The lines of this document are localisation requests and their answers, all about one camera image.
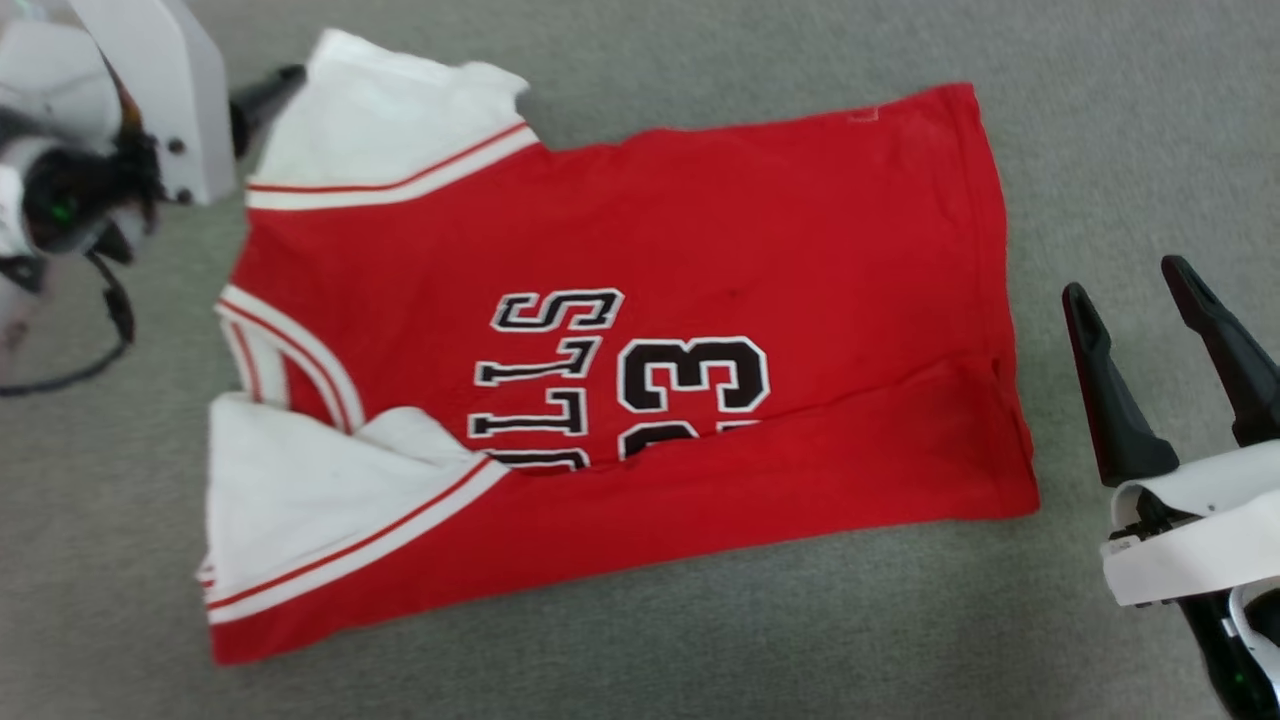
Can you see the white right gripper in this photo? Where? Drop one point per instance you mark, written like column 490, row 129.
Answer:
column 1200, row 530

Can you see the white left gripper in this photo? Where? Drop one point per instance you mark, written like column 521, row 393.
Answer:
column 175, row 110

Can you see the red and white basketball jersey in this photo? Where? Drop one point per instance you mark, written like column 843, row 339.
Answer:
column 750, row 220

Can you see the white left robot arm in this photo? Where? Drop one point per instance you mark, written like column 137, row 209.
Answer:
column 55, row 80

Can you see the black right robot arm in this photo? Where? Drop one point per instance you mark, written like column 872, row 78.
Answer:
column 1230, row 660

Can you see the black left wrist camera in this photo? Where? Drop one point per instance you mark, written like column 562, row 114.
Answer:
column 70, row 200

